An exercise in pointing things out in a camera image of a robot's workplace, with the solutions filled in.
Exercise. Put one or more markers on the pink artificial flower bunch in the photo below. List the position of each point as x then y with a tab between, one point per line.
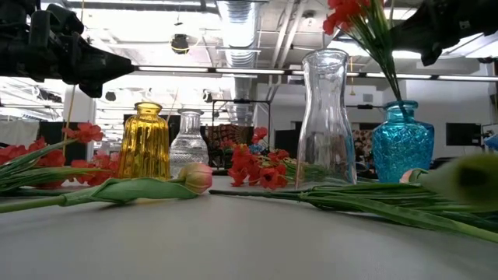
52	159

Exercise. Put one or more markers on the dark patterned cloth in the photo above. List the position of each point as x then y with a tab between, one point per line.
229	134

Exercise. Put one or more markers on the black round ceiling lamp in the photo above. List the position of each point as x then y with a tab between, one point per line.
110	96

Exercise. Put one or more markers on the black wall monitor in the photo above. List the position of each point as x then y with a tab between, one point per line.
463	134

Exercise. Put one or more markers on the green stems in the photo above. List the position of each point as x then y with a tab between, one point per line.
350	202

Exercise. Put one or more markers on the yellow ribbed glass vase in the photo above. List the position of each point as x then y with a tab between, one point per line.
144	148

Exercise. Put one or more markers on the silver ceiling air duct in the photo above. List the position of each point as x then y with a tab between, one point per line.
239	31

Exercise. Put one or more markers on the long ceiling light strip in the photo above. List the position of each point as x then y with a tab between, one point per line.
249	71

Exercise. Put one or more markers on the red artificial flower bunch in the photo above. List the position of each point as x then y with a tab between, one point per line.
241	163
342	11

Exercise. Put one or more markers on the blue textured glass vase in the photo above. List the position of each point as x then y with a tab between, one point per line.
400	148

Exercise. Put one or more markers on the black partition panel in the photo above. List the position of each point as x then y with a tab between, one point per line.
54	132

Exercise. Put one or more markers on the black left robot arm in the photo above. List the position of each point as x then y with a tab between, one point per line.
11	39

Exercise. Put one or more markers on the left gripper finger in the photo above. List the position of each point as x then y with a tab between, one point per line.
92	89
105	66

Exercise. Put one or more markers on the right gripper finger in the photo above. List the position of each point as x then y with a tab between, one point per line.
428	29
432	56

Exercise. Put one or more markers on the distant blue flowers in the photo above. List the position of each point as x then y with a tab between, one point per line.
257	148

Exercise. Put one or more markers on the black cabinet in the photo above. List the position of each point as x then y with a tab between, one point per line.
288	144

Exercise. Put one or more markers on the tall clear glass carafe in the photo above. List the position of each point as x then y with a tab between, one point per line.
327	116

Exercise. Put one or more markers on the small clear cut-glass vase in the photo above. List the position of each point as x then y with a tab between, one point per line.
188	148

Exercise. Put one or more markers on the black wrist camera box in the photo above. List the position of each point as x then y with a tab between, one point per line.
64	17

